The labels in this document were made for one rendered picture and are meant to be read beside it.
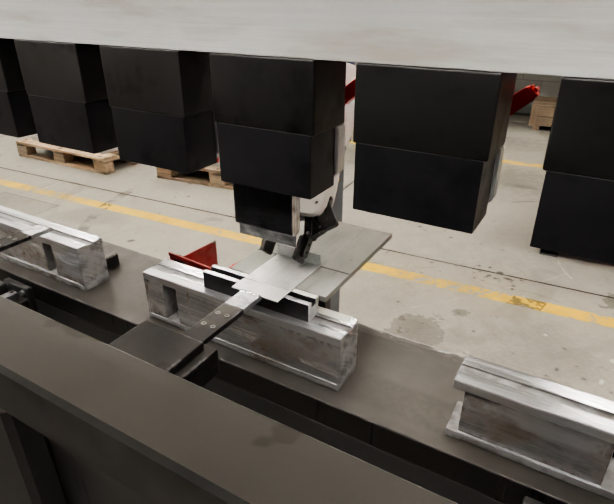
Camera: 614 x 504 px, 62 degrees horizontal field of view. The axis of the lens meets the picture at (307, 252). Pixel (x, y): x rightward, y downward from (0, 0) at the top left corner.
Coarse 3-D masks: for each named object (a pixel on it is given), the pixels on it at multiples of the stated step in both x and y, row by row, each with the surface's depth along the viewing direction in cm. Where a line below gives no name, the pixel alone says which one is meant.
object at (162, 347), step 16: (224, 304) 74; (240, 304) 74; (208, 320) 70; (224, 320) 70; (128, 336) 62; (144, 336) 62; (160, 336) 62; (176, 336) 62; (192, 336) 67; (208, 336) 67; (128, 352) 59; (144, 352) 59; (160, 352) 59; (176, 352) 59; (192, 352) 59; (208, 352) 61; (176, 368) 58; (192, 368) 58; (208, 368) 61
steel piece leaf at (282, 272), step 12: (288, 252) 87; (264, 264) 85; (276, 264) 85; (288, 264) 85; (300, 264) 85; (312, 264) 85; (252, 276) 82; (264, 276) 82; (276, 276) 82; (288, 276) 82; (300, 276) 82; (288, 288) 78
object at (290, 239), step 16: (240, 192) 73; (256, 192) 72; (272, 192) 70; (240, 208) 74; (256, 208) 73; (272, 208) 71; (288, 208) 70; (240, 224) 77; (256, 224) 74; (272, 224) 72; (288, 224) 71; (272, 240) 75; (288, 240) 73
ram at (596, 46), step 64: (0, 0) 79; (64, 0) 72; (128, 0) 66; (192, 0) 61; (256, 0) 57; (320, 0) 53; (384, 0) 50; (448, 0) 47; (512, 0) 44; (576, 0) 42; (448, 64) 49; (512, 64) 46; (576, 64) 44
